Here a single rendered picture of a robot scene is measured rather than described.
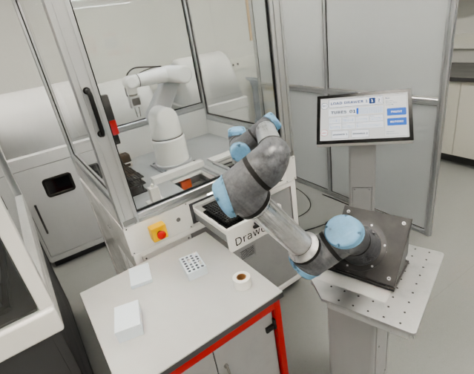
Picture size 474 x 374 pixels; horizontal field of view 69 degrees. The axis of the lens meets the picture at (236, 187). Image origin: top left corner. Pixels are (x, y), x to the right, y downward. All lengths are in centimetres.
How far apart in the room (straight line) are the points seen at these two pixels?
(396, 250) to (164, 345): 86
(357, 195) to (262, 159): 151
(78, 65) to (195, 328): 101
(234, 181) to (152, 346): 65
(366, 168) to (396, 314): 117
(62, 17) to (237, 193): 86
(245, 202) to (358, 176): 144
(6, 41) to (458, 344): 463
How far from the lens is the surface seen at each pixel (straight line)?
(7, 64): 456
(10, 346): 143
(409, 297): 135
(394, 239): 136
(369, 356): 161
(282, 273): 230
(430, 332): 230
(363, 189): 233
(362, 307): 129
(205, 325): 128
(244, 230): 145
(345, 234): 116
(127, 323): 131
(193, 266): 147
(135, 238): 162
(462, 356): 224
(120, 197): 152
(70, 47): 141
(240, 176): 90
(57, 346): 156
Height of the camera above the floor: 168
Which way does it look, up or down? 25 degrees down
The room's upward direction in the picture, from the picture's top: 9 degrees counter-clockwise
